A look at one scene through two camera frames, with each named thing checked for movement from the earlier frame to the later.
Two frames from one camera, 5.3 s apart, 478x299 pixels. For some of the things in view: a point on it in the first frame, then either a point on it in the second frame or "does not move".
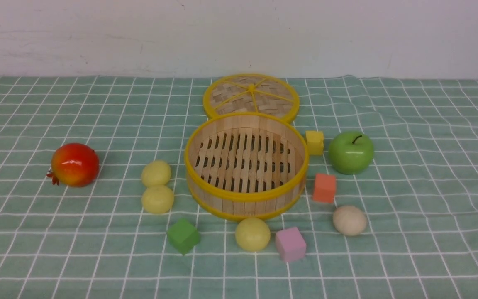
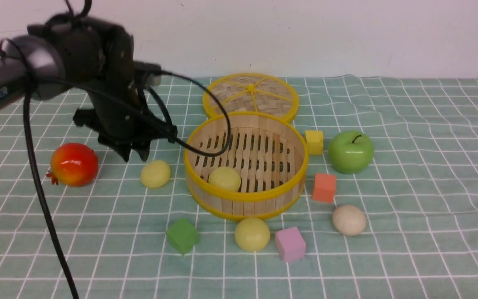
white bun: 349,220 does not move
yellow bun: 157,199 → 226,176
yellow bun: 156,173 does not move
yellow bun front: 252,234 does not move
